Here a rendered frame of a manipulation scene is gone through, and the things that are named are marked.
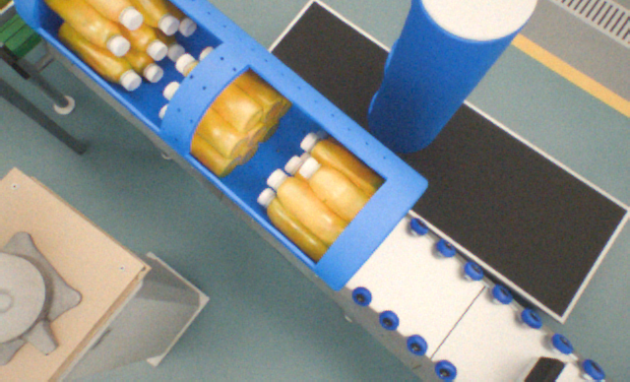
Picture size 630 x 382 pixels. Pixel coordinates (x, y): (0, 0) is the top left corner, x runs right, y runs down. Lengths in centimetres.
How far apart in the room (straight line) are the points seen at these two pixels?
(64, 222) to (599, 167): 206
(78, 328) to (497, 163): 161
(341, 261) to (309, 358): 121
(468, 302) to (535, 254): 95
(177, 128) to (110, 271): 31
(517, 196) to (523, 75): 61
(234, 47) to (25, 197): 51
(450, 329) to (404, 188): 41
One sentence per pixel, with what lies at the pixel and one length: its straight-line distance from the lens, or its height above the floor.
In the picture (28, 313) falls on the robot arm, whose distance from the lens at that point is 109.
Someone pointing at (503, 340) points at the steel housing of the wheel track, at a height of 93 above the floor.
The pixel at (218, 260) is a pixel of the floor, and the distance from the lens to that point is 220.
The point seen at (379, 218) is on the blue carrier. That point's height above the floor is 123.
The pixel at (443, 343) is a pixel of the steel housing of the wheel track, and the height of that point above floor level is 93.
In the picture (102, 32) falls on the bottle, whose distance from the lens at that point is 125.
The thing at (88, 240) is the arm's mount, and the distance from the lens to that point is 118.
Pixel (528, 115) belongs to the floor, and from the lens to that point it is 253.
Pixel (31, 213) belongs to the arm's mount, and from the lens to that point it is 123.
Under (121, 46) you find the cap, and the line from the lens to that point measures 125.
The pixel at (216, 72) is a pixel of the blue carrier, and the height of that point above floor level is 123.
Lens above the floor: 217
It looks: 75 degrees down
